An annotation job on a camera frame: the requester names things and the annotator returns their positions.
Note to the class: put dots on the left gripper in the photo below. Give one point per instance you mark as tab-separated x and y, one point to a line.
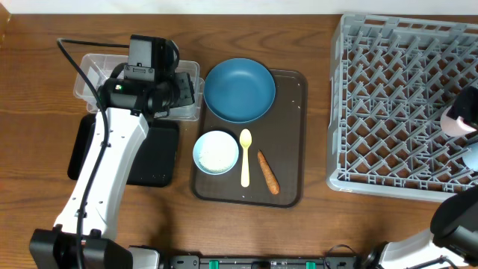
186	96

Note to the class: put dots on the dark blue plate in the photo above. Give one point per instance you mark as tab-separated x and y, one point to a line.
239	90

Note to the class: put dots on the orange carrot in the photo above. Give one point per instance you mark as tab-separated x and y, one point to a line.
269	177

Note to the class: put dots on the pink cup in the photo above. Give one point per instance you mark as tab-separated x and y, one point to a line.
452	127

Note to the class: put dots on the light blue cup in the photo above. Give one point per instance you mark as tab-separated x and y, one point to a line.
470	158

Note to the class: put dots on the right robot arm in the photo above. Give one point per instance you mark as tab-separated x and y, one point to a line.
451	238

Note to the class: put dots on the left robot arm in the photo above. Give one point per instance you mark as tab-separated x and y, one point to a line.
83	235

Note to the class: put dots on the grey dishwasher rack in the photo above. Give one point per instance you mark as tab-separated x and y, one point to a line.
392	78

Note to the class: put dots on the light blue bowl with rice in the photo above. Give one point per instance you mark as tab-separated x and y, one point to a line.
215	153

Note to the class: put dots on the yellow plastic spoon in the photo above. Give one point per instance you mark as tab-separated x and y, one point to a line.
245	142

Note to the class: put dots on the black tray bin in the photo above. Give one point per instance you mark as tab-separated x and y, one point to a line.
154	162

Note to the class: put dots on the clear plastic bin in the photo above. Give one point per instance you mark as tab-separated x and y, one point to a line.
98	68

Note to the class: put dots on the brown serving tray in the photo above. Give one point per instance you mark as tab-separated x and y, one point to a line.
279	134

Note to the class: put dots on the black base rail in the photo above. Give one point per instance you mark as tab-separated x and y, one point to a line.
257	262

